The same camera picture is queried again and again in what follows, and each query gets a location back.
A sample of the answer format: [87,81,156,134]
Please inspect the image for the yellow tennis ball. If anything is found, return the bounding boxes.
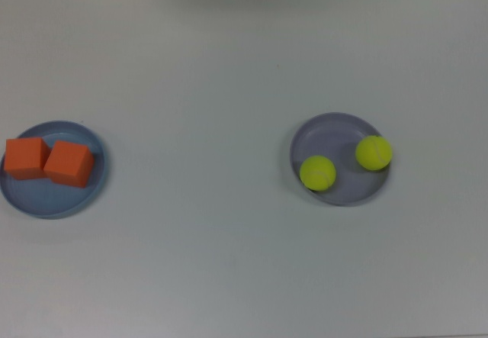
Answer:
[355,135,393,171]
[299,155,337,192]

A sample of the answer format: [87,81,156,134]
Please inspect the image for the orange foam cube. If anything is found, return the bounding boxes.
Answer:
[43,140,95,190]
[3,137,50,182]

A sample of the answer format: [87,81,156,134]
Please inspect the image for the purple plate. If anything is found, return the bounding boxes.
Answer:
[288,112,393,207]

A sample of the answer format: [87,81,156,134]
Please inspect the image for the blue plate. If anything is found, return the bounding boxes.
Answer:
[0,120,111,221]

